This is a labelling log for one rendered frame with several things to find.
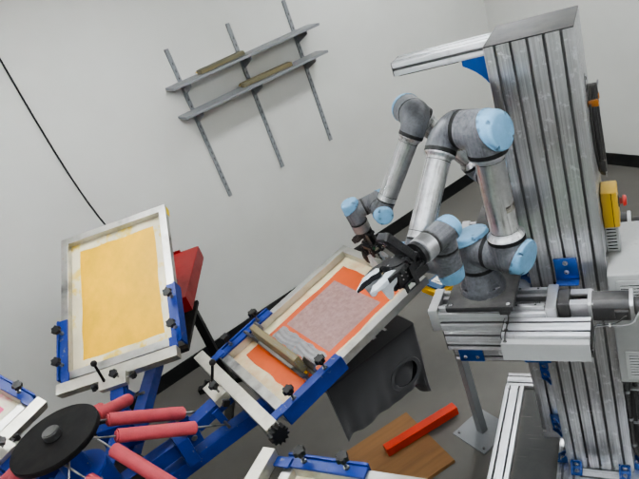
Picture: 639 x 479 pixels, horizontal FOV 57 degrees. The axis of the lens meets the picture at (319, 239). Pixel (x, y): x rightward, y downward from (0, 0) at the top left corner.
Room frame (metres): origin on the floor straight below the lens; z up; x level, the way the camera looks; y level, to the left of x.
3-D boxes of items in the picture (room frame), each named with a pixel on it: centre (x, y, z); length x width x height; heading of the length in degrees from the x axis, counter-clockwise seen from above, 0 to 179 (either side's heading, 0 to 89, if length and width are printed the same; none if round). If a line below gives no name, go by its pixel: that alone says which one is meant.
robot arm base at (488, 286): (1.67, -0.47, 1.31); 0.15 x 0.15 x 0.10
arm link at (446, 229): (1.42, -0.32, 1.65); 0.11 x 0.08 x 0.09; 123
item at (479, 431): (2.25, -0.44, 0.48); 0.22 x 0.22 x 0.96; 26
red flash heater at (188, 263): (3.08, 0.96, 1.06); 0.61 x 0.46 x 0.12; 176
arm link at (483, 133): (1.56, -0.54, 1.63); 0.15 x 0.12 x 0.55; 33
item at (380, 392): (1.98, -0.01, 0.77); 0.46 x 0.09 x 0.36; 116
